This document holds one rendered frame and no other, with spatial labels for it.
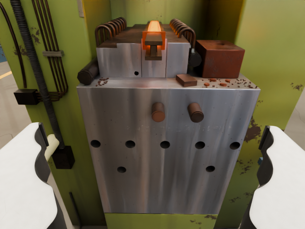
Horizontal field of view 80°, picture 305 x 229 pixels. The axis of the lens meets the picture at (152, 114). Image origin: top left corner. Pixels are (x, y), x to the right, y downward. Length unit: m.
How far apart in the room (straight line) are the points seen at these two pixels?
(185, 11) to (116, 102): 0.60
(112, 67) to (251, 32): 0.39
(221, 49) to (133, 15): 0.53
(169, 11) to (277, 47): 0.45
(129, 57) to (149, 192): 0.39
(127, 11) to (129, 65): 0.49
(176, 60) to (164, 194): 0.39
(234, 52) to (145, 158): 0.32
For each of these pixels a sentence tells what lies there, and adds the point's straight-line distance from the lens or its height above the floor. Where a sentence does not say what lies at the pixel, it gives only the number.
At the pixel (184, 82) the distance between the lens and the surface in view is 0.39.
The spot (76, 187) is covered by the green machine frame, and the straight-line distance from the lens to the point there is 0.98.
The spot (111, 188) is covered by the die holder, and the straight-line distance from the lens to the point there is 0.59.
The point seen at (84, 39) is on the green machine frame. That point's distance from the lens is 0.59.
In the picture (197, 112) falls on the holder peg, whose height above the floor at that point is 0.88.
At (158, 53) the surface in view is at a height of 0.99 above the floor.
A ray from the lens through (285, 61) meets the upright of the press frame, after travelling 0.69.
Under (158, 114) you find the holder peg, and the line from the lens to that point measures 0.36.
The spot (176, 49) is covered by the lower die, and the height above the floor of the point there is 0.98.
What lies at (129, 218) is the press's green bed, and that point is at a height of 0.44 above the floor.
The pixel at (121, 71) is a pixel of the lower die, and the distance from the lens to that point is 0.44.
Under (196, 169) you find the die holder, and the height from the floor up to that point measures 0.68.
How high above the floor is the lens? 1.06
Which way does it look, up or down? 31 degrees down
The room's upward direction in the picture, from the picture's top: 1 degrees clockwise
